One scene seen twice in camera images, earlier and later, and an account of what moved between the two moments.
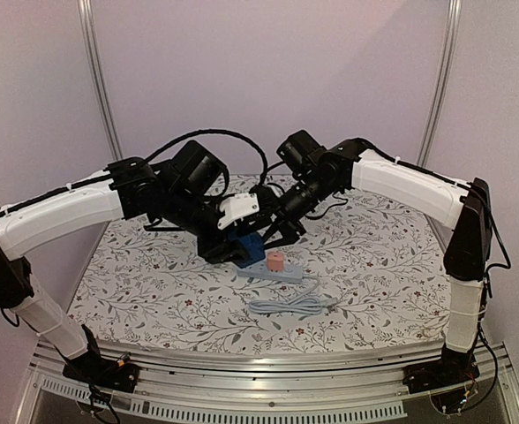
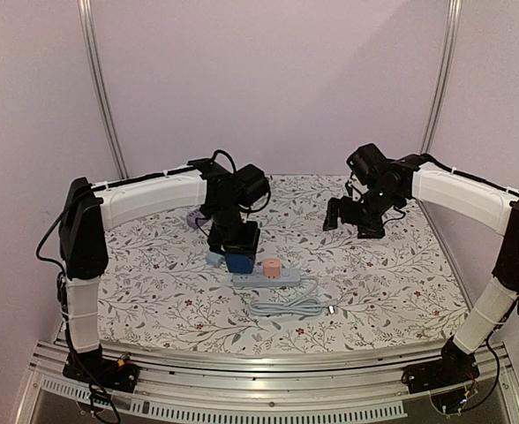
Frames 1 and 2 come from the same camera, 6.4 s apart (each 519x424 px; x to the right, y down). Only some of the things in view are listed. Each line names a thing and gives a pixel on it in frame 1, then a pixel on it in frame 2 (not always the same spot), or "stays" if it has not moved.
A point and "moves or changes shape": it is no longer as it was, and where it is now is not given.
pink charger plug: x=275 y=261 moves or changes shape
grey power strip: x=290 y=273 moves or changes shape
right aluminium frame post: x=454 y=26 stays
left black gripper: x=214 y=250 -> x=248 y=245
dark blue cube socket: x=255 y=246 moves or changes shape
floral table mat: x=368 y=272 stays
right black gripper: x=283 y=223 -> x=345 y=214
